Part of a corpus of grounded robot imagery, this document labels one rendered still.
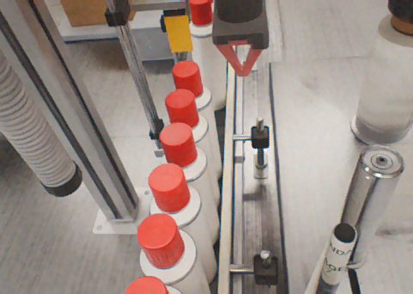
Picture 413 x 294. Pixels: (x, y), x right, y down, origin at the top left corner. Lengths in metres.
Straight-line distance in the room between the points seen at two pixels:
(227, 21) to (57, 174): 0.26
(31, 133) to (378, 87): 0.44
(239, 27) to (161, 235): 0.26
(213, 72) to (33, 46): 0.31
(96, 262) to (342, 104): 0.49
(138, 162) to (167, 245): 0.41
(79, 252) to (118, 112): 0.32
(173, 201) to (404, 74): 0.35
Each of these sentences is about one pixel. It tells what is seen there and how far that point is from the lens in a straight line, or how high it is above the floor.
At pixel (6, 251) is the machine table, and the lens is 0.69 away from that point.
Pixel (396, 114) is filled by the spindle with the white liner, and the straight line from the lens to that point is 0.58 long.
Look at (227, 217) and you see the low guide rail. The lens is 0.49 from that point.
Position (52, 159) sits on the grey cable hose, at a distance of 0.33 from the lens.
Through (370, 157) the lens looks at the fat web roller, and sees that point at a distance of 0.36.
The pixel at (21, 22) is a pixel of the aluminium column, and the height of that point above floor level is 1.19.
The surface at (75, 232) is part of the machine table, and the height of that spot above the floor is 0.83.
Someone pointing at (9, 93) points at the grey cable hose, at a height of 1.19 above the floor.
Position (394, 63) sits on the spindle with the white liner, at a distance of 0.53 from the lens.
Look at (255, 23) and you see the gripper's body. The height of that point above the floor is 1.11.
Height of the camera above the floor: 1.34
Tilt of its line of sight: 48 degrees down
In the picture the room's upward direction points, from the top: 10 degrees counter-clockwise
